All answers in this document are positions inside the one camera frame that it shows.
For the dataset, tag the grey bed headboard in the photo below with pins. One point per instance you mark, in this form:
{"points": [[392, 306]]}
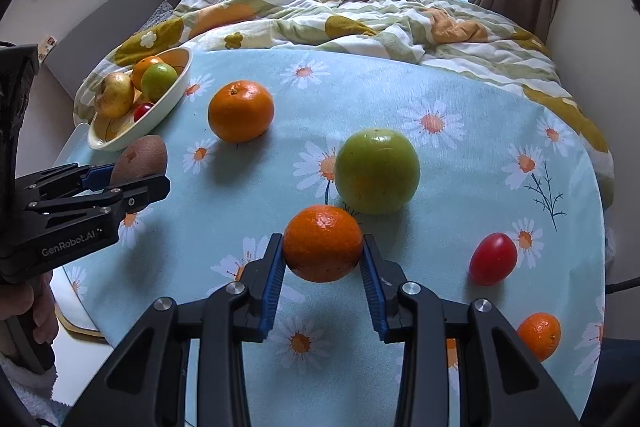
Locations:
{"points": [[113, 22]]}

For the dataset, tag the cream duck pattern bowl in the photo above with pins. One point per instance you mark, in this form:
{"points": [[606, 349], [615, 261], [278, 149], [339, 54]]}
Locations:
{"points": [[111, 135]]}

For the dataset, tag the green apple in bowl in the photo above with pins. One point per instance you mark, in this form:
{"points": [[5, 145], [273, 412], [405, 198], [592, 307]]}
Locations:
{"points": [[157, 80]]}

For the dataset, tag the wall power socket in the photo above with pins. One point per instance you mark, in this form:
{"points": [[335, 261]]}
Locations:
{"points": [[45, 47]]}

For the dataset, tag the brown kiwi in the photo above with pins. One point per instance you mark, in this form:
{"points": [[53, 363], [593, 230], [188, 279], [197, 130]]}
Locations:
{"points": [[146, 156]]}

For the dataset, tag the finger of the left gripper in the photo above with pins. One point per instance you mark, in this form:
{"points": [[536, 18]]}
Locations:
{"points": [[113, 201], [62, 181]]}

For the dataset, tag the yellowish wrinkled apple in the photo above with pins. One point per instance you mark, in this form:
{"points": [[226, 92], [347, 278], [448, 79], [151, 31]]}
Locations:
{"points": [[115, 96]]}

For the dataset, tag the orange mandarin on table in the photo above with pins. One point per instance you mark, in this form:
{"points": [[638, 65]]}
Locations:
{"points": [[240, 111]]}

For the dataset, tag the green striped floral duvet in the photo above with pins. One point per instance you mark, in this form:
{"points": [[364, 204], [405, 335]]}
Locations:
{"points": [[448, 34]]}

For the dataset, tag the orange mandarin in bowl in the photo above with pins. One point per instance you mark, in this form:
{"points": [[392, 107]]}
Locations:
{"points": [[141, 67]]}

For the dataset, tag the small green apple on table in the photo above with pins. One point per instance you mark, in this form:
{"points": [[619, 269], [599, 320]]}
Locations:
{"points": [[376, 171]]}

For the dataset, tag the person's left hand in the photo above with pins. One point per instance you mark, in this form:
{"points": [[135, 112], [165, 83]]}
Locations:
{"points": [[19, 299]]}

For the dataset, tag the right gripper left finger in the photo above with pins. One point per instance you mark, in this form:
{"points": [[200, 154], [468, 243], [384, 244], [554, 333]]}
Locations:
{"points": [[143, 382]]}

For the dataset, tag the grey patterned pillow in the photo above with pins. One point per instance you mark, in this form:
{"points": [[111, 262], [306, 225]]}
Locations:
{"points": [[159, 15]]}

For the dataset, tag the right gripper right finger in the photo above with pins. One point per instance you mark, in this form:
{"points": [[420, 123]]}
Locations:
{"points": [[501, 382]]}

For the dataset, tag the small orange kumquat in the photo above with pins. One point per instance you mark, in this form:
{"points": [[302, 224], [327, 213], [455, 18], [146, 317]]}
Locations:
{"points": [[322, 244], [541, 332]]}

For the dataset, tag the blue daisy tablecloth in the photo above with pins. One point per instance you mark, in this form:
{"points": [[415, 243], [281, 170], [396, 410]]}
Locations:
{"points": [[475, 191]]}

